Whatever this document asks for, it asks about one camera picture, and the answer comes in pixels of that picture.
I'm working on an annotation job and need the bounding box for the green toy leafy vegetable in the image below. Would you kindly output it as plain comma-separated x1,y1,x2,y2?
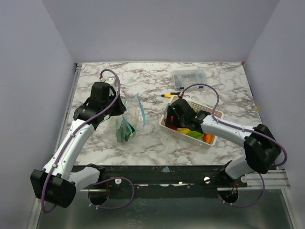
115,119,136,143

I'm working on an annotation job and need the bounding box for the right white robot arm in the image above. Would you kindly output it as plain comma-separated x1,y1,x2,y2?
165,98,281,187

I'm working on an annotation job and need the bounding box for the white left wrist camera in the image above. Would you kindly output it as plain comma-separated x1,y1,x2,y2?
104,77,118,87

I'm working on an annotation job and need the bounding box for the yellow toy banana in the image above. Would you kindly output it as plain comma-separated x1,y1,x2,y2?
177,128,190,135

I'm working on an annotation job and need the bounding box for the yellow handled screwdriver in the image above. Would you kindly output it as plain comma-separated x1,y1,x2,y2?
154,94,172,98

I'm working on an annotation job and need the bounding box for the white perforated plastic basket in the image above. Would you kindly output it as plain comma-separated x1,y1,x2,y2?
159,95,224,148

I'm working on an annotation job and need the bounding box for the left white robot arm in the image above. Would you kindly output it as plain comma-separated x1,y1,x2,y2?
30,82,126,208

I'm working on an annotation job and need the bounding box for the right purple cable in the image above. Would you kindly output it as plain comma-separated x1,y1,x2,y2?
180,83,288,208

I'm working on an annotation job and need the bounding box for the green toy star fruit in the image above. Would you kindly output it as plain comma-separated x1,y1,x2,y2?
186,131,204,139

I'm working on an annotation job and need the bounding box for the orange red toy fruit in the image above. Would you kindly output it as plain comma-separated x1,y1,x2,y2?
203,134,214,145

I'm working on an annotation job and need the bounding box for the clear plastic screw box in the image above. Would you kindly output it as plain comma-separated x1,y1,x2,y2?
172,69,206,90

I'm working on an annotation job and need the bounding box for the clear zip top bag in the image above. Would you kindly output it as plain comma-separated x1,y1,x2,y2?
116,93,146,141

